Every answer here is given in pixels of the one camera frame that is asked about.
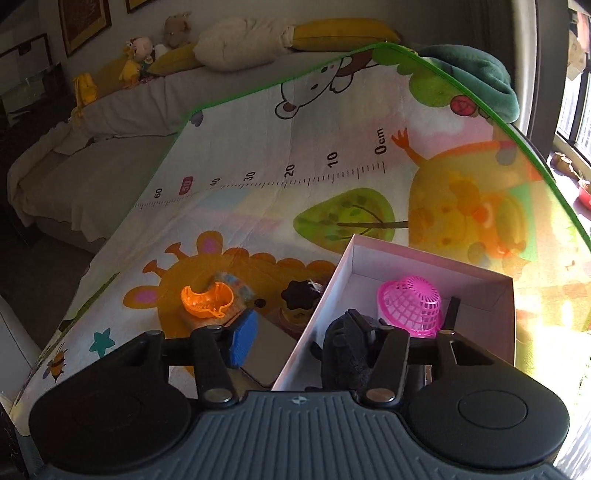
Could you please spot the small yellow pillow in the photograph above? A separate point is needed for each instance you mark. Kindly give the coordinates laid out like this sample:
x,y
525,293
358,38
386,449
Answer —
x,y
173,60

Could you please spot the yellow doll with pink face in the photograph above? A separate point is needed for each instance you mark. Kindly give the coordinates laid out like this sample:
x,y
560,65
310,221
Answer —
x,y
136,60

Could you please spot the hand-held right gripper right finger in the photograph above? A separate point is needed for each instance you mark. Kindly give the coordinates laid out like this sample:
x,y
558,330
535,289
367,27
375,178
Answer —
x,y
390,350

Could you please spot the grey sofa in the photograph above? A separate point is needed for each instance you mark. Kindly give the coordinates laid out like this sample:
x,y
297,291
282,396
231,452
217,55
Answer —
x,y
115,184

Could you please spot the black flower-shaped toy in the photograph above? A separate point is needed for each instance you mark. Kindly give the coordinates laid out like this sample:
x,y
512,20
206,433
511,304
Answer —
x,y
300,295

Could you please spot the red gold framed picture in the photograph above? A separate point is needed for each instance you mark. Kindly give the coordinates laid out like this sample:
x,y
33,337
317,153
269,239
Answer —
x,y
85,25

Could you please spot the colourful printed play mat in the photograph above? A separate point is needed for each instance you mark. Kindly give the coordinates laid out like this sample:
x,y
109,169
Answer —
x,y
277,207

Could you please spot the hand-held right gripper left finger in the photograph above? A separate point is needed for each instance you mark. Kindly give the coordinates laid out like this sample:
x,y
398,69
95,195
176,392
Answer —
x,y
242,340

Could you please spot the pink plastic basket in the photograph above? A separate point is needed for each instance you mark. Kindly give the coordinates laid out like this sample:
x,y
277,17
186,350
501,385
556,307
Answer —
x,y
411,304

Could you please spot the hanging beige garment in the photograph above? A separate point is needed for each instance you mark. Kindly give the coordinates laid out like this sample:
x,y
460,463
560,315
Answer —
x,y
576,57

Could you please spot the green fleece blanket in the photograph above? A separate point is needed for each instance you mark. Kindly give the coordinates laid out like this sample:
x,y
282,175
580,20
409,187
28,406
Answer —
x,y
475,78

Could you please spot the long yellow pillow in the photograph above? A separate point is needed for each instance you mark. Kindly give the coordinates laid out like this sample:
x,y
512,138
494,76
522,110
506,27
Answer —
x,y
341,34

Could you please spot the black window frame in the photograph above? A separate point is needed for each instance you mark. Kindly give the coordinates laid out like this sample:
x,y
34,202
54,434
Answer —
x,y
577,120

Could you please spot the large red framed picture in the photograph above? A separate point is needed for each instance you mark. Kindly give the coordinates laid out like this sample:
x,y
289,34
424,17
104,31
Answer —
x,y
138,4

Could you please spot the pink cardboard box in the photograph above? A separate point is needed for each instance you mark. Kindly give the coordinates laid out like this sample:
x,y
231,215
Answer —
x,y
369,258

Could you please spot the cream bolster pillow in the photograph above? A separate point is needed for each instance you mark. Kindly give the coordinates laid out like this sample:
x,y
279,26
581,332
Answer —
x,y
235,44

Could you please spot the brown clay pots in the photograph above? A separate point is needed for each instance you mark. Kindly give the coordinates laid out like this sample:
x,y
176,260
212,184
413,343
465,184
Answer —
x,y
563,164

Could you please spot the yellow plush toy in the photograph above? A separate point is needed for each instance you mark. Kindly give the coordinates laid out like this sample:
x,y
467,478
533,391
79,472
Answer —
x,y
85,90

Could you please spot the red flower pot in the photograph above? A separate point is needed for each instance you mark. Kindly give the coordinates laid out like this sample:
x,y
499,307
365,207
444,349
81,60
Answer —
x,y
585,194

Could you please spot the dark cabinet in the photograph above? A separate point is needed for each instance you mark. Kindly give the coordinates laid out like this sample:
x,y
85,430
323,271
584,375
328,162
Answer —
x,y
27,78

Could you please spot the orange toy cup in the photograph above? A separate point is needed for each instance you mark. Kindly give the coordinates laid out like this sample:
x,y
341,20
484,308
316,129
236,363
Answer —
x,y
205,302

